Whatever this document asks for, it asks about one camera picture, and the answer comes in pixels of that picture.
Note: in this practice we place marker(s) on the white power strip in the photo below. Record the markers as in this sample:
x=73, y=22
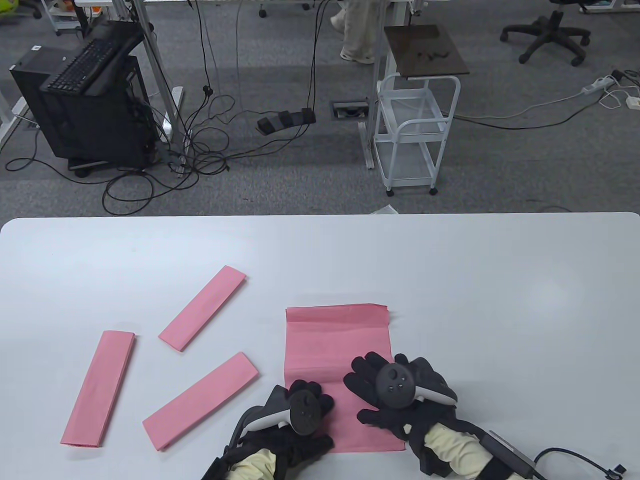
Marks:
x=597, y=85

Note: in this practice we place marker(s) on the white wall adapter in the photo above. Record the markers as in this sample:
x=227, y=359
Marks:
x=632, y=102

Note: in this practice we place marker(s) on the black computer tower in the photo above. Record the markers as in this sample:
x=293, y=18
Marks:
x=90, y=130

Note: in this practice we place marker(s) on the person's left hand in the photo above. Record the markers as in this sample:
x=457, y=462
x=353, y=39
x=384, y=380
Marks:
x=300, y=447

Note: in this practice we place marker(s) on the pink paper sheet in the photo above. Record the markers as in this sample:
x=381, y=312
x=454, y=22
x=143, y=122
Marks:
x=200, y=400
x=202, y=308
x=330, y=345
x=97, y=387

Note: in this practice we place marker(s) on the metal floor socket box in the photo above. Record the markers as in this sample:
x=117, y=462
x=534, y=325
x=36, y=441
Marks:
x=350, y=111

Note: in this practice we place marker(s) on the white desk leg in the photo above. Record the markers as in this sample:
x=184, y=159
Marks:
x=155, y=65

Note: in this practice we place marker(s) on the person's right hand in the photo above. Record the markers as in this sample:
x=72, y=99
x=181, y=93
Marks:
x=365, y=380

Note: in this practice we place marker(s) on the white desk foot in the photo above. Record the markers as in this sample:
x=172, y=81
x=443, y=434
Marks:
x=12, y=120

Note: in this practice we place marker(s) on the white storage trolley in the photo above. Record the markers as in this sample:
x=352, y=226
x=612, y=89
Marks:
x=62, y=20

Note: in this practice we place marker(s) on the black flat panel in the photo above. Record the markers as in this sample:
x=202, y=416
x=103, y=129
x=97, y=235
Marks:
x=125, y=37

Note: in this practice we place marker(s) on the black office chair base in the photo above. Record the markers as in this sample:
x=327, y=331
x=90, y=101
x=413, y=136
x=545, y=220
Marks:
x=550, y=30

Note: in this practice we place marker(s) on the white rolling cart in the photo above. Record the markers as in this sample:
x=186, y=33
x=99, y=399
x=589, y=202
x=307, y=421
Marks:
x=405, y=162

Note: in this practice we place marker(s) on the dark brown board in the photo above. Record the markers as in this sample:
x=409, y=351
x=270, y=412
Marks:
x=425, y=50

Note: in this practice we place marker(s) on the forearm sensor box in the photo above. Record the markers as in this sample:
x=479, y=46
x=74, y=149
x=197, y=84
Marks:
x=510, y=452
x=212, y=470

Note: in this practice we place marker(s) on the black foot pedal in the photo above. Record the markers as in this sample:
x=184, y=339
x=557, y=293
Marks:
x=285, y=120

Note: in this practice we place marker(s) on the grey white VR controller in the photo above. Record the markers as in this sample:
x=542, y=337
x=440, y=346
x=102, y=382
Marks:
x=305, y=412
x=395, y=385

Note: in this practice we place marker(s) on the black keyboard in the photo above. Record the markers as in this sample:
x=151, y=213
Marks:
x=80, y=65

